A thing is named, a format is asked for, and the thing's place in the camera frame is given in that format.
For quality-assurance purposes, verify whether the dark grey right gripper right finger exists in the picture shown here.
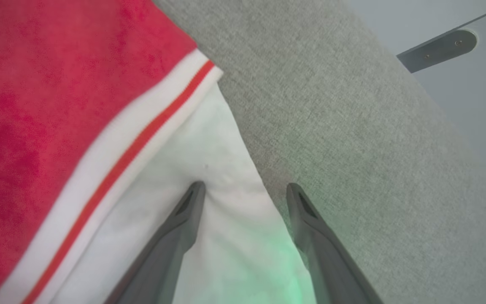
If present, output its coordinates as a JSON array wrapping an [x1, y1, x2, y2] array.
[[286, 182, 385, 304]]

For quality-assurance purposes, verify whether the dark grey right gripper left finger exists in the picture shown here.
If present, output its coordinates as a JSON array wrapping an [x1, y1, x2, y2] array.
[[104, 181, 206, 304]]

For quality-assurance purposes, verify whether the red and white jersey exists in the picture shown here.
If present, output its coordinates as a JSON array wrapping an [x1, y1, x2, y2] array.
[[0, 0, 318, 304]]

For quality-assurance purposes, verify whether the grey fabric panel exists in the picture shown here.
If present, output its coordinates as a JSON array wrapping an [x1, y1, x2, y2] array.
[[152, 0, 486, 304]]

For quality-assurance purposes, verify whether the dark grey metal bracket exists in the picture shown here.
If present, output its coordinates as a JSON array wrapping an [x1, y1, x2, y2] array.
[[397, 28, 479, 74]]

